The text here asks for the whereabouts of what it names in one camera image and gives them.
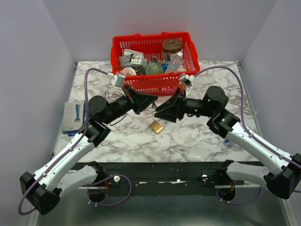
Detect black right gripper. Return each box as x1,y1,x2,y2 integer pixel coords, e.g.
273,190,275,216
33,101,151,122
155,87,214,122

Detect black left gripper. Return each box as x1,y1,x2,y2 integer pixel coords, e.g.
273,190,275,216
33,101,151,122
103,84,158,125

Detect large brass padlock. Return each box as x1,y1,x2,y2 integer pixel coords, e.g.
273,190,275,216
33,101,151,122
149,119,167,134

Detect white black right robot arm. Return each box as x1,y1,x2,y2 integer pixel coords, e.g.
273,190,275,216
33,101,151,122
155,86,301,199

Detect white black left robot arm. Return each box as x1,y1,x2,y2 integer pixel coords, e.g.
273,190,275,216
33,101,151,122
18,85,158,215

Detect red plastic shopping basket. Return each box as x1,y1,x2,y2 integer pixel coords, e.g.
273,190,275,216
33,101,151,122
111,32,200,96

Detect black tape roll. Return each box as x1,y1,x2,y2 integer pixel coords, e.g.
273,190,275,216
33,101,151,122
121,65,146,76

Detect green glitter ball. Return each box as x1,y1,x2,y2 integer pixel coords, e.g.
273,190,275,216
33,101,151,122
144,62,164,75

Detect clear plastic bottle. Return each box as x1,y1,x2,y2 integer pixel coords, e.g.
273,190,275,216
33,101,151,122
165,52,183,73

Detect grey foil pouch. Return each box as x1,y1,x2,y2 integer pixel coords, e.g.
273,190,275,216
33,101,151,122
119,48,147,68

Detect jar with brown lid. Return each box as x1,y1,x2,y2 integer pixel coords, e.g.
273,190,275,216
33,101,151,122
162,38,183,63

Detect red bull can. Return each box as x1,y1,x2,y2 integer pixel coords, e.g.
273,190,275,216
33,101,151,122
224,139,235,148

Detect blue razor package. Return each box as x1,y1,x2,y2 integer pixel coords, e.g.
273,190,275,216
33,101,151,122
61,101,86,137

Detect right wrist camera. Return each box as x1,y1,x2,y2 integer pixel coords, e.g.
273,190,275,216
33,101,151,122
179,73,195,97

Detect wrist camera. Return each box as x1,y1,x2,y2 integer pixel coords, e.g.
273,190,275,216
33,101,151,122
107,72,126,96
179,73,195,97

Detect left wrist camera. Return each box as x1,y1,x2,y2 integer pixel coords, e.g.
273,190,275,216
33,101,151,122
107,72,126,96

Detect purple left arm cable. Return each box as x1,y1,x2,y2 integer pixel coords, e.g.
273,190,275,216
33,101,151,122
17,67,111,216

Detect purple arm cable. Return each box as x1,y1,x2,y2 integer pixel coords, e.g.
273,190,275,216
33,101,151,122
192,65,301,194
17,67,111,216

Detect black metal base rail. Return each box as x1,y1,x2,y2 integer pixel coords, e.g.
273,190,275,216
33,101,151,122
70,161,264,196

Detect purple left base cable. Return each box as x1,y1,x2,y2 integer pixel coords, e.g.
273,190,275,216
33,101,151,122
87,174,132,208

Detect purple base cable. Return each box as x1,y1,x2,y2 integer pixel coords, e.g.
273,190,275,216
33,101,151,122
87,174,132,208
216,186,263,206

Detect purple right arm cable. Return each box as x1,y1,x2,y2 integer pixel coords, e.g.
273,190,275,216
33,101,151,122
192,65,301,194

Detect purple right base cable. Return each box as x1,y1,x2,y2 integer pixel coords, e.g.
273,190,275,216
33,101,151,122
216,186,263,206

